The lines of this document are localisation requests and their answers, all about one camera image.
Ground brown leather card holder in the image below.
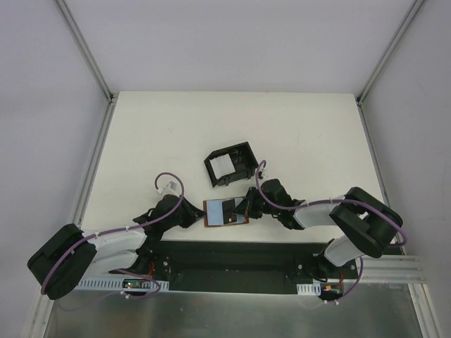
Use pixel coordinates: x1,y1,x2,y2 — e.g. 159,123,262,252
203,197,249,227

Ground dark credit card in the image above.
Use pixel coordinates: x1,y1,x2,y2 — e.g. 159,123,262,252
221,199,237,225

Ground black plastic card box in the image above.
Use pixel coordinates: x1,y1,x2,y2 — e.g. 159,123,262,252
204,142,258,187

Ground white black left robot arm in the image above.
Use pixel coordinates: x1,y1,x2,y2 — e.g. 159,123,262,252
27,194,206,300

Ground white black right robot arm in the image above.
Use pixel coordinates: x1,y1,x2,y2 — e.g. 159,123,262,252
234,179,403,282

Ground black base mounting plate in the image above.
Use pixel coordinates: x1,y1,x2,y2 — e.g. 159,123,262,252
109,239,364,293

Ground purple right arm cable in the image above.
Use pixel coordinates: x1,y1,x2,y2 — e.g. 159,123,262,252
255,160,409,306

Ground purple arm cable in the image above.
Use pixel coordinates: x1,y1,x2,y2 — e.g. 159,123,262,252
40,172,186,300
255,160,409,306

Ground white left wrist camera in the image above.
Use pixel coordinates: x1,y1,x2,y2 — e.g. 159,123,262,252
157,181,178,196

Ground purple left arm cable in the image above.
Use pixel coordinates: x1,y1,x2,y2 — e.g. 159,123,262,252
40,172,186,300

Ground white left cable duct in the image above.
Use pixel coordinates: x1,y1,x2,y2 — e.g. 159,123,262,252
75,276,169,292

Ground white cable duct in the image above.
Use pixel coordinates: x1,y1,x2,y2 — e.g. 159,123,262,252
297,281,345,297
75,276,169,292

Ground white right cable duct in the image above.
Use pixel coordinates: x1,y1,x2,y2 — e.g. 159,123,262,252
297,281,345,297

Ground left rear aluminium post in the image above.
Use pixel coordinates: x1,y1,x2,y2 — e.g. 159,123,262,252
54,0,115,102

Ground aluminium post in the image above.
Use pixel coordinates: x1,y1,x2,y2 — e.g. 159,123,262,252
356,0,428,106
54,0,115,102

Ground right aluminium side rail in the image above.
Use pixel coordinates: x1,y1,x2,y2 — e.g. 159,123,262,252
355,97,443,337

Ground right rear aluminium post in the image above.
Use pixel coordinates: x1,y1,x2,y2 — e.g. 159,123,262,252
356,0,428,106

